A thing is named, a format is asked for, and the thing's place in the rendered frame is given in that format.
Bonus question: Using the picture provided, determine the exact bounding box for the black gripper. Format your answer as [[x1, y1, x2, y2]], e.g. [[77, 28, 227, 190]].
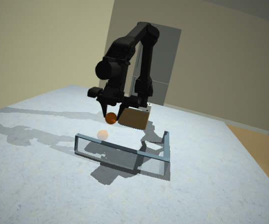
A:
[[87, 78, 141, 121]]

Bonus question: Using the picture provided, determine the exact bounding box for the grey l-shaped wall trim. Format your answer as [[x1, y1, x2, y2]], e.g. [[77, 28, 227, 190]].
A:
[[74, 131, 170, 162]]

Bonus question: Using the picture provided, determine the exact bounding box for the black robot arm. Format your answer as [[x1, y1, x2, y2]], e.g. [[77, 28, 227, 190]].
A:
[[95, 22, 159, 108]]

